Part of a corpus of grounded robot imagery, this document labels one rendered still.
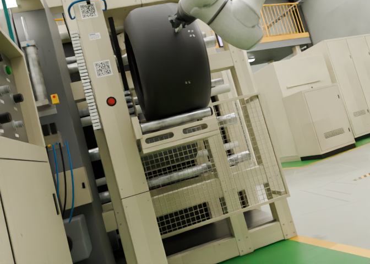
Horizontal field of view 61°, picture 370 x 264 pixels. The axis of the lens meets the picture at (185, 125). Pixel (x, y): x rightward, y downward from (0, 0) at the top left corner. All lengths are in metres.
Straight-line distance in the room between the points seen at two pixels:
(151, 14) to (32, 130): 0.69
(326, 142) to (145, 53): 5.02
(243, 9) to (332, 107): 5.41
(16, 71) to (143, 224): 0.81
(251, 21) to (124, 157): 0.81
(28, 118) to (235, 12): 0.81
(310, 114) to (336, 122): 0.59
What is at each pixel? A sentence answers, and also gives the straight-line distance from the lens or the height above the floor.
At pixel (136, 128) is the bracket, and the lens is 1.35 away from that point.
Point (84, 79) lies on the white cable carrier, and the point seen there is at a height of 1.19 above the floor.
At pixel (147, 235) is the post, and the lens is 1.48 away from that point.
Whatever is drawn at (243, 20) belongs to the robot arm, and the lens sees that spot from 1.01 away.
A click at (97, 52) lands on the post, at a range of 1.55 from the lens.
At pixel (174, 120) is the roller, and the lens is 1.40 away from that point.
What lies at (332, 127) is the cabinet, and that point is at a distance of 6.22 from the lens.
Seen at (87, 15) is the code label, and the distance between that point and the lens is 1.63.
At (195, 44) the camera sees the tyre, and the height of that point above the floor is 1.17.
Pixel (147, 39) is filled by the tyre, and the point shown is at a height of 1.24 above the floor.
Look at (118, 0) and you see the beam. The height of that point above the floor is 1.68.
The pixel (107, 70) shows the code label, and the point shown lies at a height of 1.21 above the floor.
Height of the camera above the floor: 0.75
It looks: 5 degrees up
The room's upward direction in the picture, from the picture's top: 15 degrees counter-clockwise
